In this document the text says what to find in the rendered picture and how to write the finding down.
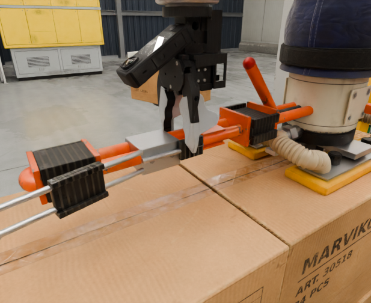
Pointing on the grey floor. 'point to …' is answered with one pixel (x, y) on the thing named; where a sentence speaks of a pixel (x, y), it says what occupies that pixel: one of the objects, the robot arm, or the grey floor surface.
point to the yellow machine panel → (51, 36)
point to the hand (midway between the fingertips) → (176, 139)
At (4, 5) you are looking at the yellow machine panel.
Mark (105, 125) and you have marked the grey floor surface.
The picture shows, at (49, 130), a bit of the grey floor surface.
